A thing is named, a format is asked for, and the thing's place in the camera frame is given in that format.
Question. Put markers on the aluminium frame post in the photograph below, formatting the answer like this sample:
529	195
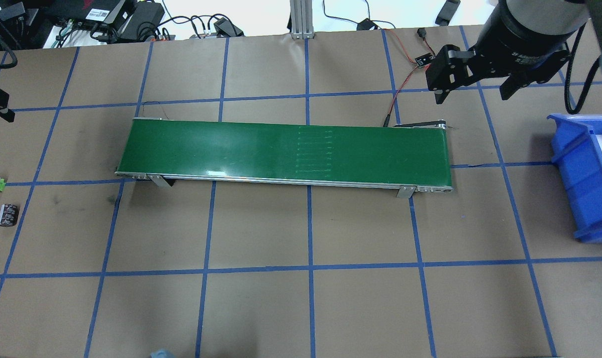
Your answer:
301	21

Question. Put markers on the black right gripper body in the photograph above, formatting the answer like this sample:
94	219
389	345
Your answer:
522	47

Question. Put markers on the black red laptop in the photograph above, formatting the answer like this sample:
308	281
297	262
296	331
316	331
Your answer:
110	12

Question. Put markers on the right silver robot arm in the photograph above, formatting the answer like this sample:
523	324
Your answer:
595	12

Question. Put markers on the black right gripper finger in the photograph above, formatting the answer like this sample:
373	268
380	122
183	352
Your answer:
515	82
441	94

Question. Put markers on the blue plastic bin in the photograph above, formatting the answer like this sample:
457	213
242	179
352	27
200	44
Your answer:
577	153

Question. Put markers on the small sensor board red led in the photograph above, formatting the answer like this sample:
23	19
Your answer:
424	60

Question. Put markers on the black power adapter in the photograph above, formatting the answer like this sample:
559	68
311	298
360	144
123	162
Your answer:
142	23

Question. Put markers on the green conveyor belt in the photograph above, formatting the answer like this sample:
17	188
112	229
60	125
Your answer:
408	159

